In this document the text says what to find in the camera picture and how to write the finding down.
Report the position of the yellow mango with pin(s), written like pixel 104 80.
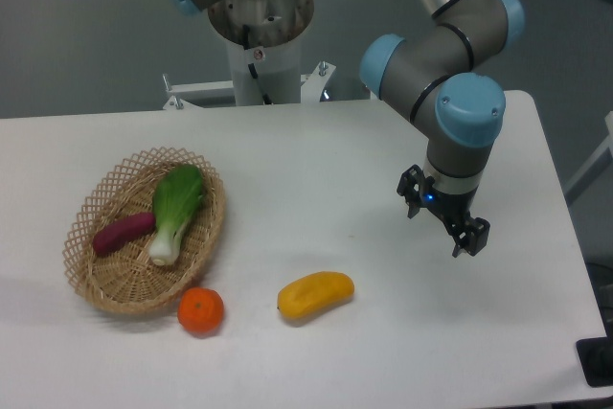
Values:
pixel 313 293

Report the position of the orange tangerine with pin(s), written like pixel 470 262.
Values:
pixel 200 311

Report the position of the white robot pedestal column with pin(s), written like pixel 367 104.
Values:
pixel 262 37

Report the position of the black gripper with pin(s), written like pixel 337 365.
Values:
pixel 449 199

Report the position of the green bok choy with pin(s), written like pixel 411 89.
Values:
pixel 176 199

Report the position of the white furniture leg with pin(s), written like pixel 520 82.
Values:
pixel 595 164

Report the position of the black device at table edge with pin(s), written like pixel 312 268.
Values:
pixel 595 356

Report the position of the white metal base frame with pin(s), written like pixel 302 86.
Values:
pixel 324 84

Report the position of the woven wicker basket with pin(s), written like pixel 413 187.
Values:
pixel 126 281

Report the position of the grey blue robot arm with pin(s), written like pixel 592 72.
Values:
pixel 432 85

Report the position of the purple sweet potato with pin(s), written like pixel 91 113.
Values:
pixel 117 234

